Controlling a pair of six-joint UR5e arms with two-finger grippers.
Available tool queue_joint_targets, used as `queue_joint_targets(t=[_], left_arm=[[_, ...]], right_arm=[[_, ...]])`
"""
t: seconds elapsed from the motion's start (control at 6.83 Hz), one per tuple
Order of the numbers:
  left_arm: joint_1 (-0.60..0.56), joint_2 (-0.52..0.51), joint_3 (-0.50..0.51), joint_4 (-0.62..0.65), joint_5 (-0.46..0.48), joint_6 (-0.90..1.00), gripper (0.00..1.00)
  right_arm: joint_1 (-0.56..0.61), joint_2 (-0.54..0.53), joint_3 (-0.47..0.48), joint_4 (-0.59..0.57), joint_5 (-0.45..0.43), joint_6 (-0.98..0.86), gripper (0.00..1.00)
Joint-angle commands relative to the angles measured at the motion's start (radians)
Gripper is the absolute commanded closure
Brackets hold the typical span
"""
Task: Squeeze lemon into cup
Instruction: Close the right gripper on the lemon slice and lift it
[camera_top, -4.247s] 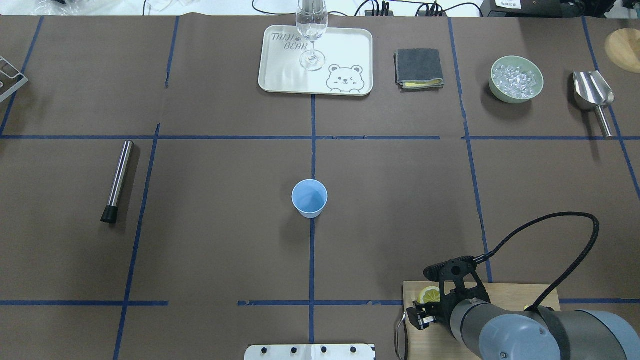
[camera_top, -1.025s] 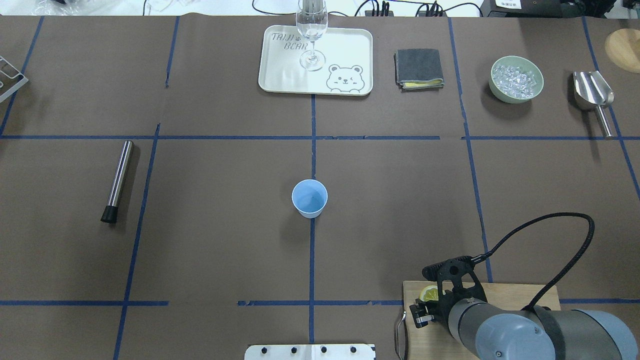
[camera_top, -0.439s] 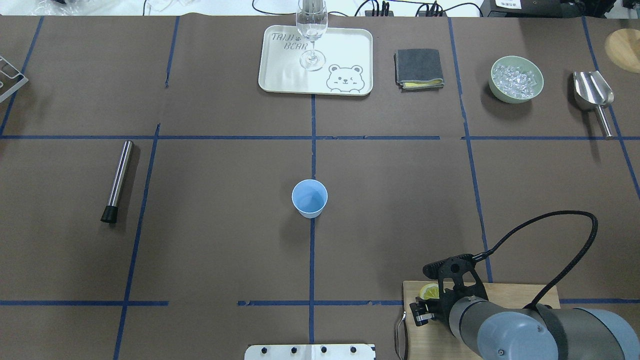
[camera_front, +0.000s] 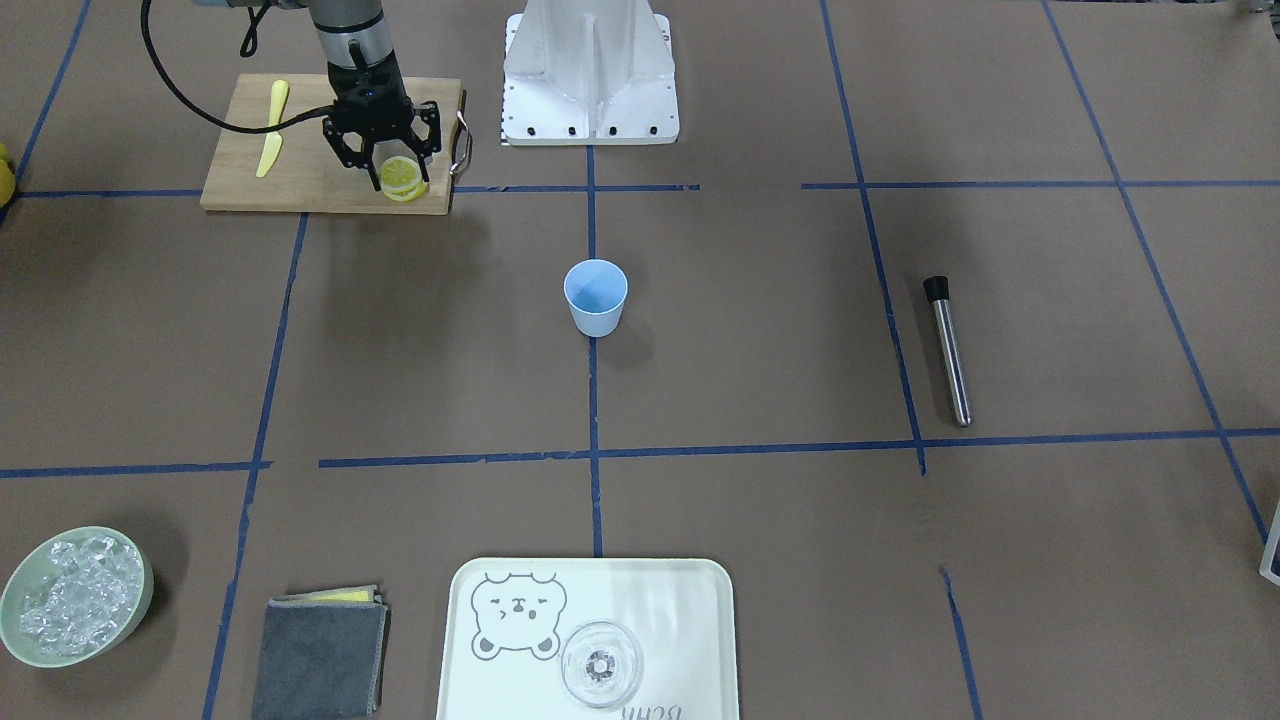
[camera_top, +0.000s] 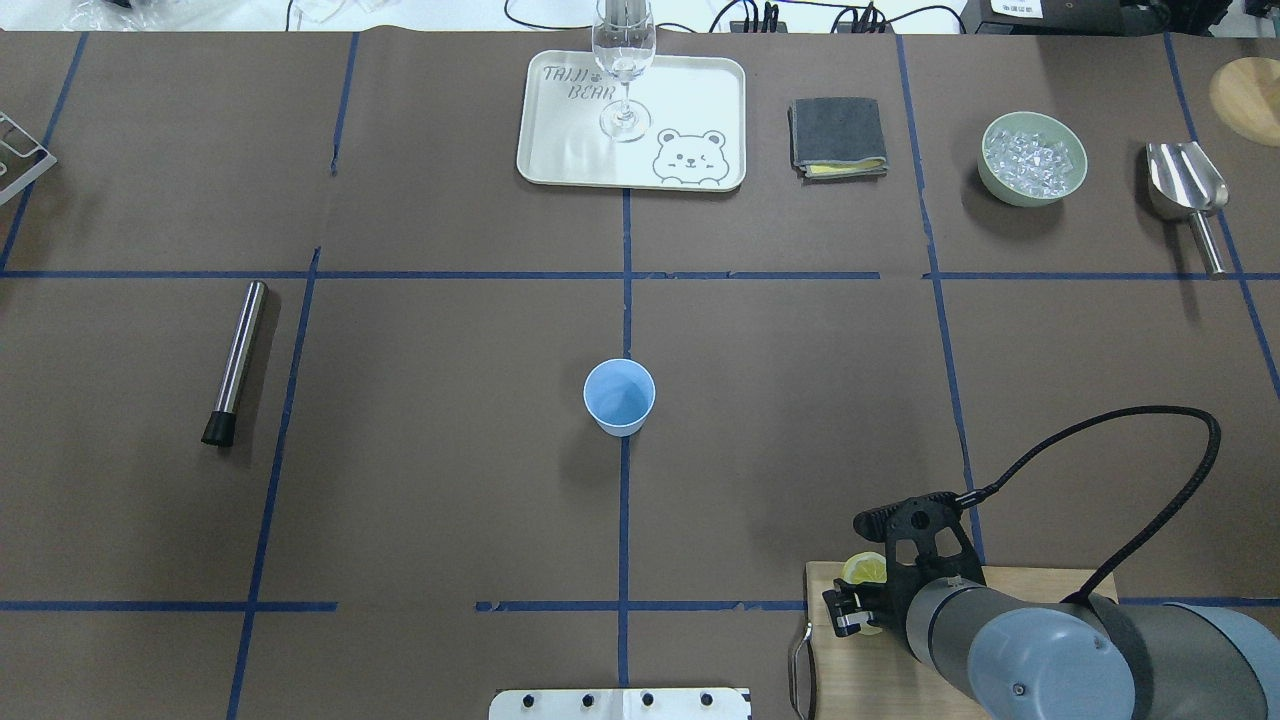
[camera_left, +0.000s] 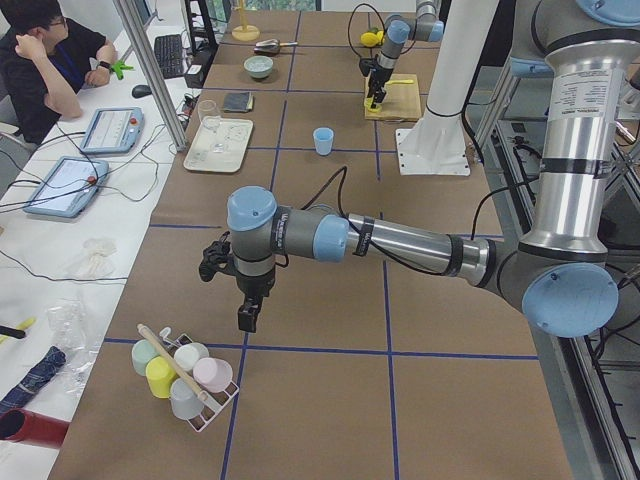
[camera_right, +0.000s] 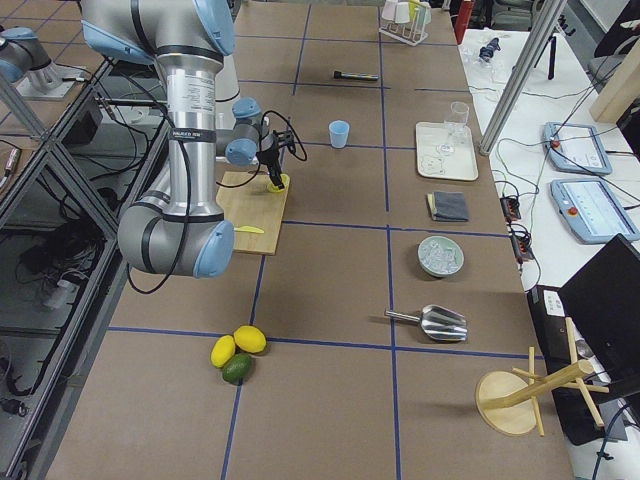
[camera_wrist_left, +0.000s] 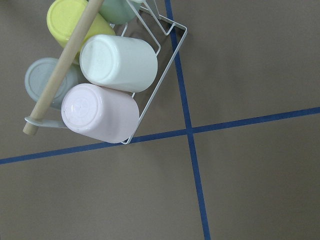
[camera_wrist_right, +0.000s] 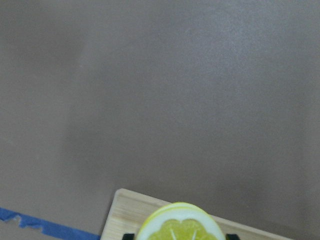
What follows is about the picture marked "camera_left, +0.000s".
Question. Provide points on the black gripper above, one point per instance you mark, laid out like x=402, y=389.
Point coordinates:
x=381, y=74
x=254, y=286

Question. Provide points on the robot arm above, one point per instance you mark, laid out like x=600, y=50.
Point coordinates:
x=425, y=26
x=555, y=275

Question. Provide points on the whole yellow lemon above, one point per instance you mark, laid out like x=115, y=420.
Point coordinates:
x=372, y=38

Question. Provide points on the light blue paper cup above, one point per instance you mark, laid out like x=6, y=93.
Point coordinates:
x=323, y=140

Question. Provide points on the pink cup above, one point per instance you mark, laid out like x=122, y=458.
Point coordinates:
x=214, y=374

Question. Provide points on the white cup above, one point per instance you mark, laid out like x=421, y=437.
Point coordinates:
x=186, y=356

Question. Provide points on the yellow cup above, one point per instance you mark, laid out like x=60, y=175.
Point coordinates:
x=160, y=377

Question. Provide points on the grey translucent cup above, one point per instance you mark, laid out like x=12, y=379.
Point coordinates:
x=184, y=403

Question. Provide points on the mint green cup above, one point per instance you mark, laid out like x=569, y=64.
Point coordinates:
x=142, y=353

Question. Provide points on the wooden cutting board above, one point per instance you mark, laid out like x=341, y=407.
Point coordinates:
x=401, y=103

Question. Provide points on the yellow plastic knife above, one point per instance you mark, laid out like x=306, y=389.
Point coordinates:
x=405, y=81

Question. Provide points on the wooden rack rod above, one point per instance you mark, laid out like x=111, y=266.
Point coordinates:
x=148, y=334

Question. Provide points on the steel ice scoop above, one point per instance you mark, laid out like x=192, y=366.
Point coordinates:
x=271, y=47

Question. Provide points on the green bowl of ice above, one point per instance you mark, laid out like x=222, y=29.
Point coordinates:
x=258, y=67

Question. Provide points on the grey folded cloth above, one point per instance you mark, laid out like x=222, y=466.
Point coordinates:
x=239, y=102

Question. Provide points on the round wooden stand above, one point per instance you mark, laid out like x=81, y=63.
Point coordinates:
x=244, y=31

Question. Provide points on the cream bear serving tray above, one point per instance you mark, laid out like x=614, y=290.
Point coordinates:
x=234, y=133

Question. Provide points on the clear wine glass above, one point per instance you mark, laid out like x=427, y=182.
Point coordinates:
x=210, y=119

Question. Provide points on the clear plastic bag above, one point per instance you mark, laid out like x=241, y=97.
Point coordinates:
x=74, y=335

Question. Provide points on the black keyboard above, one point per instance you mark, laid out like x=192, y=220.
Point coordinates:
x=169, y=54

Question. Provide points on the blue teach pendant near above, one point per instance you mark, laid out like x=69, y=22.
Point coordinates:
x=68, y=188

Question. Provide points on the blue teach pendant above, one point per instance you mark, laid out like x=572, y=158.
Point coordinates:
x=68, y=188
x=112, y=131

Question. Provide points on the folded blue umbrella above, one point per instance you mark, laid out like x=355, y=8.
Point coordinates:
x=34, y=381

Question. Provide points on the blue teach pendant far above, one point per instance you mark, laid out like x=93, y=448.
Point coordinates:
x=112, y=131

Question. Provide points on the black computer mouse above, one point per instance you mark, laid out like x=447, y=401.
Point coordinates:
x=140, y=91

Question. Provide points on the red cylinder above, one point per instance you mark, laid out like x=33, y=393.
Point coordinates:
x=31, y=428

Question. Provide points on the seated person black shirt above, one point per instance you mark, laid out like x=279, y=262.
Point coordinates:
x=46, y=59

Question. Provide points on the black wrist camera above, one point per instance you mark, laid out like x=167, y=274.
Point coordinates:
x=217, y=258

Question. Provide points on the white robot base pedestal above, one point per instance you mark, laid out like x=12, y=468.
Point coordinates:
x=435, y=145

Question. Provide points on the white wire cup rack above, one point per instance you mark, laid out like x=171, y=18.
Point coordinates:
x=217, y=402

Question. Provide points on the aluminium frame post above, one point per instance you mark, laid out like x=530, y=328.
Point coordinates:
x=139, y=41

